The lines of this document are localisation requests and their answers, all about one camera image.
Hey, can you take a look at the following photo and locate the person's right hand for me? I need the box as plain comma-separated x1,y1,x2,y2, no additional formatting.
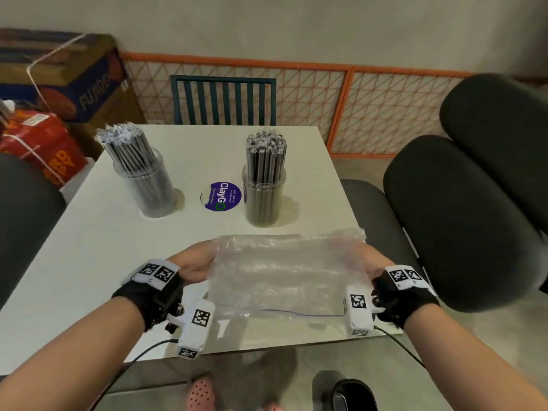
357,244,441,329

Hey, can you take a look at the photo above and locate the person's left hand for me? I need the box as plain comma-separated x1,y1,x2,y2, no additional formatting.
112,241,215,333

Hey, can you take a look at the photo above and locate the clear plastic zip bag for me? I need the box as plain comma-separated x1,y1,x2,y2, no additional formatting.
207,228,374,323

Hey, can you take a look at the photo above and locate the person's left forearm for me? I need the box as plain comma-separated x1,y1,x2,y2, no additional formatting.
0,295,148,411

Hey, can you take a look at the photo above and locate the person's right forearm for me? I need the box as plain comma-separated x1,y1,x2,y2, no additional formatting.
402,304,548,411

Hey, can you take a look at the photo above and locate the white marker tag plate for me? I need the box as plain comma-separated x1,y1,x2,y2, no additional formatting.
131,259,180,291
385,265,434,292

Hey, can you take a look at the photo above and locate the grey padded chair seat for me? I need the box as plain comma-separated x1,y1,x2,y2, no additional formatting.
340,179,425,270

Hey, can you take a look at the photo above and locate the round purple sticker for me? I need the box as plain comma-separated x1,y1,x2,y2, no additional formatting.
200,181,243,214

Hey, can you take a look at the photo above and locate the clear plastic jar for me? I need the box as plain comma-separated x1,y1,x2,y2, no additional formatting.
241,164,287,227
113,147,177,219

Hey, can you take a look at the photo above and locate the black padded office chair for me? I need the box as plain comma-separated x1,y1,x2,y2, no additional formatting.
383,73,548,314

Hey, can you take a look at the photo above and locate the bundle of grey wrapped straws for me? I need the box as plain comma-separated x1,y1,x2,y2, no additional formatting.
245,130,287,223
94,122,173,212

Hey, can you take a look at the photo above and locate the pink perforated clog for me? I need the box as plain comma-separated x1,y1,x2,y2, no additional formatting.
187,374,217,411

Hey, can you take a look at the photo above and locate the black shiny chair base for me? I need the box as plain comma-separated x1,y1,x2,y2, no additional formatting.
312,370,378,411

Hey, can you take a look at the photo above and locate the teal slatted chair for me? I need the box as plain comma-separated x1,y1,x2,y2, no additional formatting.
170,75,277,126

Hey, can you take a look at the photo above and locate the dark grey padded chair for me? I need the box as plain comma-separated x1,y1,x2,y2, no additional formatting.
0,152,67,309

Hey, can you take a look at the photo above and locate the red printed cardboard box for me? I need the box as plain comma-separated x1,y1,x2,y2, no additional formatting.
0,110,89,187

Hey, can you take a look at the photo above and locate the blue printed cardboard box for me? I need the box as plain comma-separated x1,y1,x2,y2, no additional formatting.
0,28,130,123

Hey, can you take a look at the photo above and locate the white wrist camera with marker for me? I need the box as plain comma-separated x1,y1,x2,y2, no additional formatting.
343,285,386,338
166,299,216,360

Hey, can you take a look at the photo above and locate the black camera cable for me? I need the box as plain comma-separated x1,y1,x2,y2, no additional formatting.
372,324,425,368
87,337,180,411

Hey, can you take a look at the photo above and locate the orange wire fence panel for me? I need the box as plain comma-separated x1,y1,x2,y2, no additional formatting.
119,51,352,144
327,66,474,160

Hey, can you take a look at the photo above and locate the white string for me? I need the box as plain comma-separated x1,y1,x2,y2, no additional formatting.
26,33,92,108

